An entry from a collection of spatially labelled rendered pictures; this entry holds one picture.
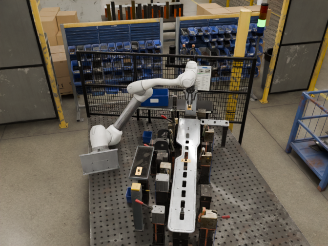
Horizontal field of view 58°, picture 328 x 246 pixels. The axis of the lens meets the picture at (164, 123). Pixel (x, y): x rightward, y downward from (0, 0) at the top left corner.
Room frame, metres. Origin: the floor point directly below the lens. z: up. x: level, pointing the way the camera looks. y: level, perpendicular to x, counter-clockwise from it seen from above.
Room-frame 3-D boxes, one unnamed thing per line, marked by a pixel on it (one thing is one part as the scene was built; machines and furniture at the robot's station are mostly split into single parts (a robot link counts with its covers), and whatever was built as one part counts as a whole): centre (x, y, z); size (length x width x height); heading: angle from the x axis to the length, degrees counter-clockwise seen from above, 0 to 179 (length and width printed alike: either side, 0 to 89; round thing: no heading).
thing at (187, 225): (1.91, -0.19, 1.00); 1.38 x 0.22 x 0.02; 174
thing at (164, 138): (2.05, 0.00, 0.94); 0.18 x 0.13 x 0.49; 174
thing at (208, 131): (2.31, -0.44, 0.87); 0.12 x 0.09 x 0.35; 84
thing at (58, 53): (5.27, 2.12, 0.52); 1.21 x 0.81 x 1.05; 17
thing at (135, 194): (1.48, 0.20, 0.92); 0.08 x 0.08 x 0.44; 84
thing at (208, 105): (2.85, -0.09, 1.01); 0.90 x 0.22 x 0.03; 84
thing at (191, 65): (2.38, -0.24, 1.63); 0.13 x 0.11 x 0.16; 166
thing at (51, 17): (6.66, 2.32, 0.52); 1.20 x 0.80 x 1.05; 10
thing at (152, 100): (2.87, 0.10, 1.09); 0.30 x 0.17 x 0.13; 91
